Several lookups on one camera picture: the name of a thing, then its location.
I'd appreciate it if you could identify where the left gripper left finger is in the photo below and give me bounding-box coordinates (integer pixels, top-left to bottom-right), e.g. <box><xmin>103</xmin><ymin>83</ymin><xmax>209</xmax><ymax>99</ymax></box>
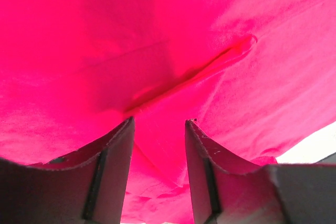
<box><xmin>1</xmin><ymin>118</ymin><xmax>135</xmax><ymax>223</ymax></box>

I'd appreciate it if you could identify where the bright red t-shirt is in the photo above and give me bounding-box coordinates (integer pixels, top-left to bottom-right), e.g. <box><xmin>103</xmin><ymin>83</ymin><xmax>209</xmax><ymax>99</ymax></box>
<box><xmin>1</xmin><ymin>0</ymin><xmax>335</xmax><ymax>223</ymax></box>

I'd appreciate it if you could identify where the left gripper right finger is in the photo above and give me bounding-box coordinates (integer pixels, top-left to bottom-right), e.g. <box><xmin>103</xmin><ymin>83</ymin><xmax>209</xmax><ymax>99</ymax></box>
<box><xmin>185</xmin><ymin>120</ymin><xmax>335</xmax><ymax>223</ymax></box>

